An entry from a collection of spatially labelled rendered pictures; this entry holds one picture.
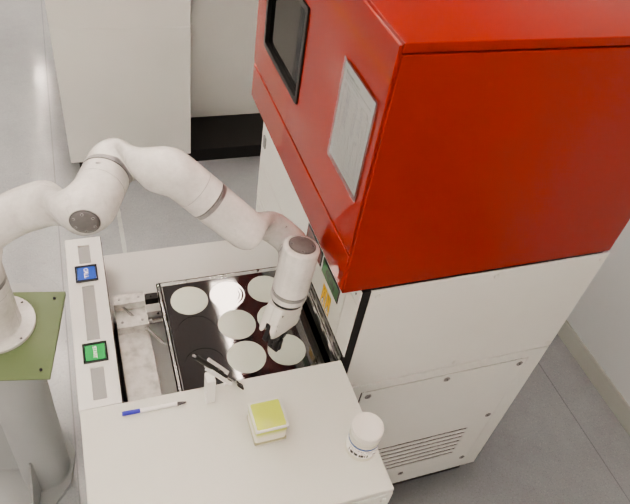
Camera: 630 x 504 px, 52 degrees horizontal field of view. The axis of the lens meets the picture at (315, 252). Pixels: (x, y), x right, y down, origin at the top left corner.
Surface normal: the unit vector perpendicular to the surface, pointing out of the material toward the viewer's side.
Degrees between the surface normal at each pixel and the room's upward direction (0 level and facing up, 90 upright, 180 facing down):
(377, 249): 90
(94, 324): 0
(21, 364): 2
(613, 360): 90
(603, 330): 90
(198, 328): 0
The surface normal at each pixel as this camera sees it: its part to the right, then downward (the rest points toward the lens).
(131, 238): 0.14, -0.70
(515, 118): 0.31, 0.70
